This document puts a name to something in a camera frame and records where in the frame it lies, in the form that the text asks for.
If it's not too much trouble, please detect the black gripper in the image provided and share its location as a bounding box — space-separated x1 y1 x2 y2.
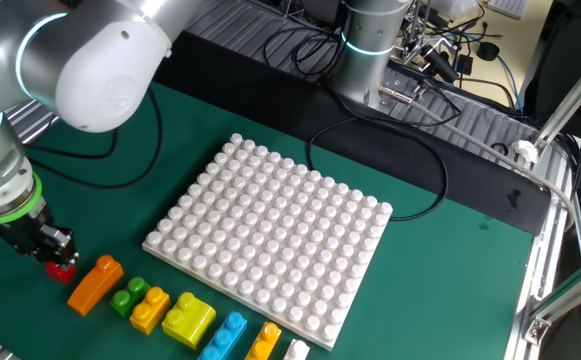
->
0 197 80 267

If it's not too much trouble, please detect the small red block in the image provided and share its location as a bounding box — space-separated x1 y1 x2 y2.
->
44 260 78 285

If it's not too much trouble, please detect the orange sloped block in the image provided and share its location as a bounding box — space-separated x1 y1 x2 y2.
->
66 254 125 317

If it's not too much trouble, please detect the green two-stud block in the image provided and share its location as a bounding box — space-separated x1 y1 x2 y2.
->
109 276 152 319

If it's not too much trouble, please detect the yellow-orange two-stud block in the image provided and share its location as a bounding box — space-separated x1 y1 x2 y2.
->
129 286 172 336

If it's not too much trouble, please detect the large lime yellow block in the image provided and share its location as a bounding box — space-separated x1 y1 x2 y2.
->
161 291 218 351

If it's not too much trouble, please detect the light blue three-stud block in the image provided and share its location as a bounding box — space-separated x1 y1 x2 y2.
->
196 310 249 360

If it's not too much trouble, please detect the white studded baseplate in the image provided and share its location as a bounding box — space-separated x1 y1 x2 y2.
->
141 132 395 352

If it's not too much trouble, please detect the yellow-orange four-stud block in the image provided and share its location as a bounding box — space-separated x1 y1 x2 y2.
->
243 321 283 360

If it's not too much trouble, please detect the white four-stud block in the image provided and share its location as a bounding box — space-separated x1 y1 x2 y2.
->
282 338 311 360

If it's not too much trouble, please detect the black table mat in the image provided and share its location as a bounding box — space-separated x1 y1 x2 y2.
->
152 29 554 236

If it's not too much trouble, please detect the green cutting mat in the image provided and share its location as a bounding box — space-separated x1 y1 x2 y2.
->
0 82 536 360

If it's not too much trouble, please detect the black round puck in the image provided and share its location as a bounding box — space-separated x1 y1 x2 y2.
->
475 41 501 62

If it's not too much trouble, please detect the white crumpled tissue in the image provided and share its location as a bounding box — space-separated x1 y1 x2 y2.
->
511 139 541 165

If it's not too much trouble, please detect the white keyboard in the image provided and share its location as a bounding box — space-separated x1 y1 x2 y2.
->
486 0 530 20

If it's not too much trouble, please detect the diagonal aluminium beam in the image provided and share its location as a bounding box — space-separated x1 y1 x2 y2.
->
533 37 581 151

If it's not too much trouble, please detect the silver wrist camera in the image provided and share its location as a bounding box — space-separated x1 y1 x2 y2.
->
38 224 75 251

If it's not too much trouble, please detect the black table cable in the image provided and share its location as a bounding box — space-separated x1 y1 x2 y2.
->
307 117 450 222

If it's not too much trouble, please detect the grey braided hose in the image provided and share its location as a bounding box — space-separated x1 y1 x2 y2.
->
378 84 579 229

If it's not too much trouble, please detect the black camera on stand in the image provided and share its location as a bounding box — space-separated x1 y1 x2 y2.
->
419 43 460 85

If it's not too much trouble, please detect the blue cable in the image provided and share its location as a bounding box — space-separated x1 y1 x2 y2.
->
494 53 526 114

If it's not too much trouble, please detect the aluminium frame post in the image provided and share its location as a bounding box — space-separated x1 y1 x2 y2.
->
523 259 581 346

